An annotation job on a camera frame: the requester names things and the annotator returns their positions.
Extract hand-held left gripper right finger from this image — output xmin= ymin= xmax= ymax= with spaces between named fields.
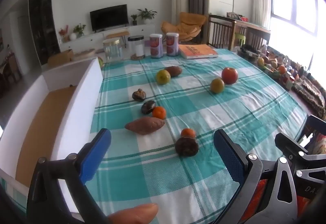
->
xmin=213 ymin=129 xmax=299 ymax=224

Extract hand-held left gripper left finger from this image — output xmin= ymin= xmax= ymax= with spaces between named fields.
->
xmin=27 ymin=128 xmax=112 ymax=224

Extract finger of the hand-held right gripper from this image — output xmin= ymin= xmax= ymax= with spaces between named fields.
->
xmin=298 ymin=115 xmax=326 ymax=141
xmin=274 ymin=133 xmax=311 ymax=163

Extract small orange tangerine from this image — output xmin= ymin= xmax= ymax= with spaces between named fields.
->
xmin=152 ymin=106 xmax=167 ymax=120
xmin=181 ymin=128 xmax=196 ymax=138

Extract white foam box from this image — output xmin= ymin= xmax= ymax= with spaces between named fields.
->
xmin=0 ymin=57 xmax=104 ymax=217

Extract long reddish sweet potato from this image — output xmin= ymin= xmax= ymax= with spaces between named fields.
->
xmin=124 ymin=116 xmax=165 ymax=135

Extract yellow-green orange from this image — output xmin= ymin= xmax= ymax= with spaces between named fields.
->
xmin=156 ymin=70 xmax=171 ymax=85
xmin=210 ymin=78 xmax=225 ymax=93

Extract red apple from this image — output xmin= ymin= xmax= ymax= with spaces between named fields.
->
xmin=221 ymin=67 xmax=238 ymax=85

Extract brown sweet potato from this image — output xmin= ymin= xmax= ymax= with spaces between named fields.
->
xmin=165 ymin=66 xmax=182 ymax=77

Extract dark patterned cloth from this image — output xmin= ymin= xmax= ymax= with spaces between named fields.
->
xmin=291 ymin=75 xmax=326 ymax=118

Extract teal checked tablecloth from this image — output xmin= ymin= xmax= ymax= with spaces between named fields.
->
xmin=88 ymin=48 xmax=308 ymax=224

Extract row of assorted small items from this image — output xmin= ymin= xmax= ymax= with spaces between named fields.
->
xmin=236 ymin=44 xmax=307 ymax=91

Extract shallow woven basket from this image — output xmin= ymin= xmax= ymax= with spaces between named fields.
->
xmin=72 ymin=48 xmax=97 ymax=61

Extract brown cardboard box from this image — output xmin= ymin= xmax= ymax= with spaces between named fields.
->
xmin=47 ymin=49 xmax=74 ymax=67

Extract glass jar with gold lid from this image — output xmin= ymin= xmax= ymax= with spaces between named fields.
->
xmin=102 ymin=38 xmax=124 ymax=62

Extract orange book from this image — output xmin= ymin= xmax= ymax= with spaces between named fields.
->
xmin=178 ymin=44 xmax=219 ymax=59

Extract green plastic stool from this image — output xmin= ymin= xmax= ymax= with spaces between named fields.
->
xmin=234 ymin=32 xmax=246 ymax=48

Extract wooden desk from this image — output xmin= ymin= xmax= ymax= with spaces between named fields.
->
xmin=232 ymin=20 xmax=271 ymax=51

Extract white television cabinet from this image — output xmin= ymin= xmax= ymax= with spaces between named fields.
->
xmin=59 ymin=24 xmax=156 ymax=53

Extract clear jar with black lid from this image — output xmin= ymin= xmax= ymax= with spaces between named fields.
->
xmin=128 ymin=35 xmax=145 ymax=59

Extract large window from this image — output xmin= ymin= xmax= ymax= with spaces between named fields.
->
xmin=269 ymin=0 xmax=319 ymax=39

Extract small orange topped bench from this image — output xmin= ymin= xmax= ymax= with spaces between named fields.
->
xmin=105 ymin=31 xmax=130 ymax=48

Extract red printed tin can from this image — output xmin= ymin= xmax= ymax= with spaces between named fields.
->
xmin=166 ymin=32 xmax=179 ymax=57
xmin=149 ymin=34 xmax=163 ymax=58

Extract leafy potted plant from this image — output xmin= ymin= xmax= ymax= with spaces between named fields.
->
xmin=73 ymin=23 xmax=87 ymax=37

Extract red flower arrangement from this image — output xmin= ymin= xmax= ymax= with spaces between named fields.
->
xmin=58 ymin=25 xmax=69 ymax=42

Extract dark wooden chair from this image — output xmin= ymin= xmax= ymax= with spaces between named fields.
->
xmin=207 ymin=13 xmax=236 ymax=49

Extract clutter on wooden desk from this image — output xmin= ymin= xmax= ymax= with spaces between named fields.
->
xmin=226 ymin=11 xmax=249 ymax=22

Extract black television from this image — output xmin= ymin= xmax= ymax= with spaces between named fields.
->
xmin=90 ymin=4 xmax=129 ymax=33

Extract orange lounge chair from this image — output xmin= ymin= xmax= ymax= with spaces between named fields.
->
xmin=161 ymin=12 xmax=207 ymax=42

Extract large green potted plant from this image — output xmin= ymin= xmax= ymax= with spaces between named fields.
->
xmin=137 ymin=8 xmax=157 ymax=24

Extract white standing air conditioner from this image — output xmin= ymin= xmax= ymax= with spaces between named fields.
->
xmin=170 ymin=0 xmax=189 ymax=34

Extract black wall panel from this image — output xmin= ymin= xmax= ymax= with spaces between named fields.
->
xmin=28 ymin=0 xmax=62 ymax=65

